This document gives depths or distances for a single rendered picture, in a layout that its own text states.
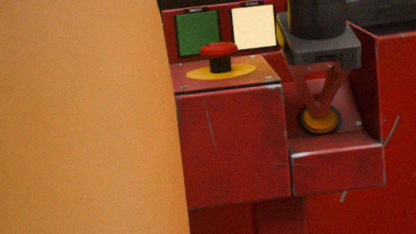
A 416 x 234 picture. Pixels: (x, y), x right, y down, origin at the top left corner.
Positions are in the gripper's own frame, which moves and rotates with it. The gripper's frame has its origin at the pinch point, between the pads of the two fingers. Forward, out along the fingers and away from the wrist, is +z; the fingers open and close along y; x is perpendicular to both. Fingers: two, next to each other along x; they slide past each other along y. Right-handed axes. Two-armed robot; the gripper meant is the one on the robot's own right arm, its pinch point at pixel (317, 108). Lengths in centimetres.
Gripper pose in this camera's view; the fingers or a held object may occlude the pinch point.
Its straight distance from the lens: 92.3
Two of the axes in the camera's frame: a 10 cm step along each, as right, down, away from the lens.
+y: -1.1, -4.8, 8.7
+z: 0.7, 8.7, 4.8
